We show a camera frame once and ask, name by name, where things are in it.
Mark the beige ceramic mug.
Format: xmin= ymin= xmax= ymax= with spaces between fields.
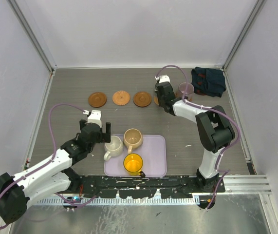
xmin=123 ymin=128 xmax=143 ymax=154

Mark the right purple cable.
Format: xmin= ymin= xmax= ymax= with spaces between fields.
xmin=154 ymin=64 xmax=241 ymax=210

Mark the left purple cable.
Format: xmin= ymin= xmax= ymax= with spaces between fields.
xmin=0 ymin=104 xmax=98 ymax=230

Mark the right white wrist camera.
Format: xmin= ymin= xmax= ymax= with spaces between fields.
xmin=155 ymin=75 xmax=170 ymax=83

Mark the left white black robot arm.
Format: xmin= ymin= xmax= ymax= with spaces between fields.
xmin=0 ymin=120 xmax=111 ymax=225

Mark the light woven coaster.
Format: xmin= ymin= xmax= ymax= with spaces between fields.
xmin=154 ymin=96 xmax=159 ymax=105
xmin=112 ymin=90 xmax=130 ymax=106

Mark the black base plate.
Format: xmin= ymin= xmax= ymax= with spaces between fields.
xmin=78 ymin=175 xmax=225 ymax=199

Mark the purple glass mug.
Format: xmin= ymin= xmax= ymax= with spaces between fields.
xmin=177 ymin=82 xmax=194 ymax=95

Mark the dark wooden coaster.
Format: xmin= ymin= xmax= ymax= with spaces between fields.
xmin=133 ymin=91 xmax=152 ymax=107
xmin=175 ymin=92 xmax=193 ymax=102
xmin=88 ymin=92 xmax=107 ymax=108

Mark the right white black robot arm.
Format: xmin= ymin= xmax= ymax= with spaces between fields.
xmin=155 ymin=81 xmax=235 ymax=192

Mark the white ceramic mug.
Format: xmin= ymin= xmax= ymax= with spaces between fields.
xmin=104 ymin=136 xmax=124 ymax=161

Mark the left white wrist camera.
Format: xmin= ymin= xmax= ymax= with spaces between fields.
xmin=83 ymin=110 xmax=102 ymax=128

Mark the purple cable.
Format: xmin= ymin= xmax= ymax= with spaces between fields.
xmin=154 ymin=64 xmax=241 ymax=210
xmin=0 ymin=104 xmax=98 ymax=230

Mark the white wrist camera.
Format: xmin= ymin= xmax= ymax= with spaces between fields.
xmin=83 ymin=110 xmax=102 ymax=128
xmin=155 ymin=75 xmax=170 ymax=83

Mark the lilac plastic tray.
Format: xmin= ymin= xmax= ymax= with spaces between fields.
xmin=104 ymin=135 xmax=167 ymax=177

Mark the dark blue folded cloth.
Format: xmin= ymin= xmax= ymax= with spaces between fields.
xmin=191 ymin=67 xmax=226 ymax=98

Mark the slotted cable duct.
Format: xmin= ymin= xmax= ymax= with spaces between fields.
xmin=36 ymin=195 xmax=200 ymax=206

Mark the yellow glass mug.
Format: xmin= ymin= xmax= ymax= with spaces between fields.
xmin=123 ymin=154 xmax=146 ymax=177

